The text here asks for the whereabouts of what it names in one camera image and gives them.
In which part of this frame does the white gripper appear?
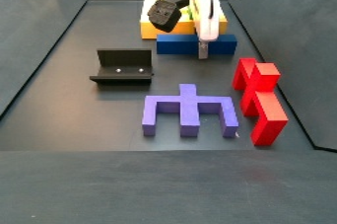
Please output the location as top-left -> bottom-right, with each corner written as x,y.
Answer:
191,0 -> 222,59

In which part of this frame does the blue rectangular block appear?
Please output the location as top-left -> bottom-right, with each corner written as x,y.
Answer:
158,35 -> 238,55

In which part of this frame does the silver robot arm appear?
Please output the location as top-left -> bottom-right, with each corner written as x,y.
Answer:
190,0 -> 223,59

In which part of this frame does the yellow puzzle board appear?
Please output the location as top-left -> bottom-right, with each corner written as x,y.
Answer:
140,0 -> 228,42

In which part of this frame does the green rectangular block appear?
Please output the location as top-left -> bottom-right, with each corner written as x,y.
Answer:
187,7 -> 194,21

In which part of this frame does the red zigzag block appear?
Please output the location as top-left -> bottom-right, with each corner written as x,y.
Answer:
232,58 -> 288,146

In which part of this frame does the purple branched block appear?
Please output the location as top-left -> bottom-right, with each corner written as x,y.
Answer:
143,84 -> 239,138

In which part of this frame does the black angle bracket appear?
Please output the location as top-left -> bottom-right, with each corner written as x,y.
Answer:
90,48 -> 154,84

